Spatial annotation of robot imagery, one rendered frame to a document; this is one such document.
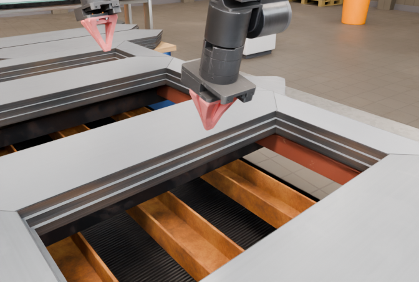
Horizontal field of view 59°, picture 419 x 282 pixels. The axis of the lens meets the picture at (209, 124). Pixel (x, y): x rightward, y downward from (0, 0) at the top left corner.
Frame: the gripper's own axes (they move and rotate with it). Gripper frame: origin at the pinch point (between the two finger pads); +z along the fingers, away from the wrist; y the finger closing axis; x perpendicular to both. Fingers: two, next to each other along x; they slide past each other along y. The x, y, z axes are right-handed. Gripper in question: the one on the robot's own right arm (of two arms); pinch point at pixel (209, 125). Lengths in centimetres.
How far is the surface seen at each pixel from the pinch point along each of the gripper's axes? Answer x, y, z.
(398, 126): -65, -7, 19
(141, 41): -45, 95, 35
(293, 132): -26.8, 0.6, 12.0
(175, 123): -5.5, 15.7, 12.2
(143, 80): -18, 49, 22
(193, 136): -4.8, 8.6, 10.4
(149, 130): 0.5, 16.4, 12.3
